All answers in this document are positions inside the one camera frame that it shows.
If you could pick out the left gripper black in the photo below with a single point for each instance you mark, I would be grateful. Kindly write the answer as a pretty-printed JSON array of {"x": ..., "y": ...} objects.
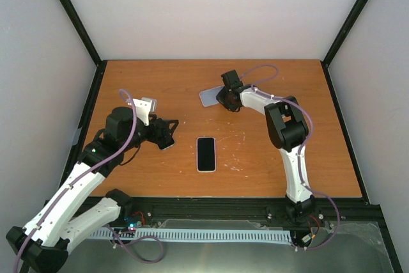
[{"x": 166, "y": 124}]

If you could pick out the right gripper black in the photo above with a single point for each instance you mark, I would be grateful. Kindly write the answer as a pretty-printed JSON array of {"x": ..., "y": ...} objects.
[{"x": 220, "y": 98}]

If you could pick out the teal phone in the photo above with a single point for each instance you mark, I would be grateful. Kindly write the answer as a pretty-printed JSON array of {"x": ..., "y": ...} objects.
[{"x": 163, "y": 145}]

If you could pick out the lavender phone case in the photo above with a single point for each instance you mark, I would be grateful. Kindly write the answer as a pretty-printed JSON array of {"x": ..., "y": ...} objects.
[{"x": 209, "y": 97}]

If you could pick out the white-edged black phone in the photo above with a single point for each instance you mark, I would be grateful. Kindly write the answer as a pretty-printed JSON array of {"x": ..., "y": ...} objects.
[{"x": 206, "y": 154}]

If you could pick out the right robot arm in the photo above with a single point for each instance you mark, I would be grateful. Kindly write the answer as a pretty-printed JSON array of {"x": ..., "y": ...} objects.
[{"x": 288, "y": 132}]

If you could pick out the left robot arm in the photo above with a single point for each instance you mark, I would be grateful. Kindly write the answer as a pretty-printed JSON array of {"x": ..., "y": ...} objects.
[{"x": 45, "y": 242}]

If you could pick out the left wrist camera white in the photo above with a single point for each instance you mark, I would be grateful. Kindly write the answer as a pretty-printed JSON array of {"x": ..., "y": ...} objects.
[{"x": 145, "y": 106}]

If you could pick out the light blue cable duct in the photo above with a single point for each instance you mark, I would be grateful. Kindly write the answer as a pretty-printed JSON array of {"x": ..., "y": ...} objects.
[{"x": 211, "y": 236}]

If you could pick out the black aluminium frame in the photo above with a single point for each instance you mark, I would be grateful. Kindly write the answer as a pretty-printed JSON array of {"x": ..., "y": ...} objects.
[{"x": 348, "y": 209}]

